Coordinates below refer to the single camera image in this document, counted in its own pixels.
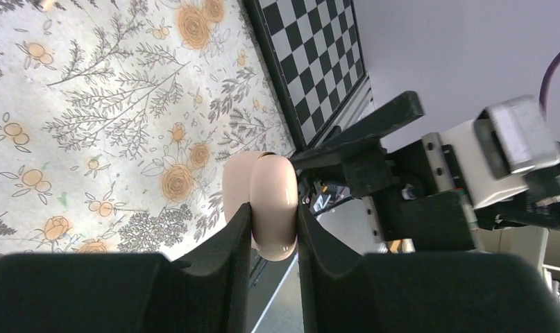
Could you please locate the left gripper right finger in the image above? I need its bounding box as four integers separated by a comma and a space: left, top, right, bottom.
298, 206, 560, 332

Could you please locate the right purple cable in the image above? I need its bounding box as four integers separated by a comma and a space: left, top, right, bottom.
538, 39, 560, 114

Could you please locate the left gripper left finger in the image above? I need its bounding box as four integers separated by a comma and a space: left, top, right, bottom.
0, 204, 251, 332

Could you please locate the black white checkerboard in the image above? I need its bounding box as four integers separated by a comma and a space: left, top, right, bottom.
244, 0, 366, 151

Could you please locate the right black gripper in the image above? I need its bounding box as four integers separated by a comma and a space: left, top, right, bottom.
291, 90, 477, 252

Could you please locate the pink round small object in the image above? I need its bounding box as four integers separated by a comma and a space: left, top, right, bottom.
222, 151, 298, 262

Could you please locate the floral patterned table mat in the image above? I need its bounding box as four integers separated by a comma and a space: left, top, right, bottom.
0, 1, 294, 258

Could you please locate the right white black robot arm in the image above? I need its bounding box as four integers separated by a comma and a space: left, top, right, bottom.
291, 91, 560, 252

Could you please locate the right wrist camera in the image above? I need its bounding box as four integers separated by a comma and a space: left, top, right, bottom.
440, 95, 560, 210

